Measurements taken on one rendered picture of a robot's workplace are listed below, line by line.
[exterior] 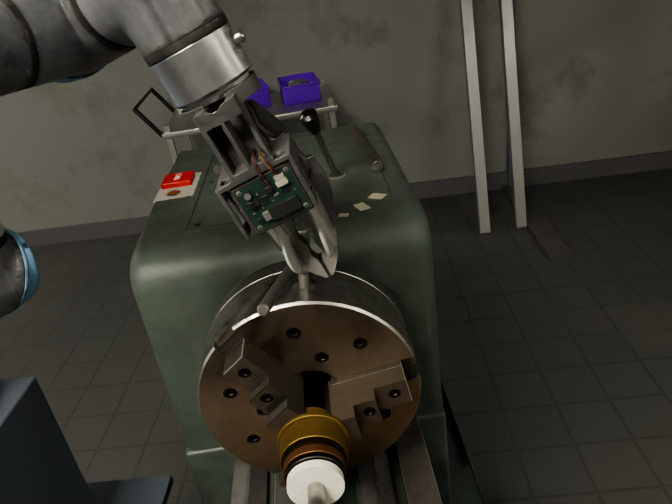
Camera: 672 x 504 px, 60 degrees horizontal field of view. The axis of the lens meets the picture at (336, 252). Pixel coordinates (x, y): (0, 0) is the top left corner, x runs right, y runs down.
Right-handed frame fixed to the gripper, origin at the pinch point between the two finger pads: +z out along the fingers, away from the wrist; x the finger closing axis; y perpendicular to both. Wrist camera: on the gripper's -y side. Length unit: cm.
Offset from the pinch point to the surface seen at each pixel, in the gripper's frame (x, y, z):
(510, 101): 88, -276, 97
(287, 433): -15.2, -1.3, 19.8
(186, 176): -27, -60, -1
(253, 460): -26.6, -10.8, 30.0
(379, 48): 37, -326, 45
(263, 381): -15.9, -6.3, 14.8
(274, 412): -16.1, -3.9, 18.1
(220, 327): -19.7, -14.1, 9.2
